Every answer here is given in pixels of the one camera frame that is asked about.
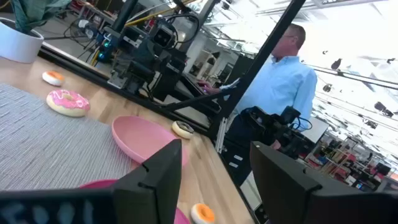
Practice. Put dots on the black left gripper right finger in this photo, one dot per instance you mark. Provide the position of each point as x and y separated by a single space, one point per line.
280 183

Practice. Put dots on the pink frosted white striped donut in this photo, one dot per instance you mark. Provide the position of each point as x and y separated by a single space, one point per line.
66 104

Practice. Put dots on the black background robot arm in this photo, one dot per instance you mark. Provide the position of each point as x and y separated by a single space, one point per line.
267 127

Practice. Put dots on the green potted plant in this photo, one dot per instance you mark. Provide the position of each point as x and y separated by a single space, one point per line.
31 12

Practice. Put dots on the small blue sprinkled donut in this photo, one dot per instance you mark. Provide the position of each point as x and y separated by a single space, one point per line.
202 214

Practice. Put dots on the cluttered background shelf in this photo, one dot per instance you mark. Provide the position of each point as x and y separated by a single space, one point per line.
342 161

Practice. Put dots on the white plant pot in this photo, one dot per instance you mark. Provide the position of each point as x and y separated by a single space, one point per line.
18 46

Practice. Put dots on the small chocolate frosted donut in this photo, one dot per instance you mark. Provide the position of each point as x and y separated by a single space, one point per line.
183 130

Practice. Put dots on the grey woven placemat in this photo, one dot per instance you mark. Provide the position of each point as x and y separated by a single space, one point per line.
46 146

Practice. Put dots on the dark pink plate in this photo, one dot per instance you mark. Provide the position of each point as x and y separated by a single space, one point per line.
96 184

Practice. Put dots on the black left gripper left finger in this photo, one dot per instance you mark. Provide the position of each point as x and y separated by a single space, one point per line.
155 186

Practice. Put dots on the small orange topped donut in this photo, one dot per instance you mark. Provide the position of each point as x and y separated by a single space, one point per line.
53 78

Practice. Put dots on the black floor fan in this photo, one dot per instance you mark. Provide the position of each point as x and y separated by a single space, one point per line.
79 32

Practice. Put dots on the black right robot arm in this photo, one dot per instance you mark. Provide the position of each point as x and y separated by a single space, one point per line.
169 71

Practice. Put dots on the person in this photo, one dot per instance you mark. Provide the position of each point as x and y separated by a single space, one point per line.
280 87

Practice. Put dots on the light pink plate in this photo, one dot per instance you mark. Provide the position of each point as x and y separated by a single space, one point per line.
140 137

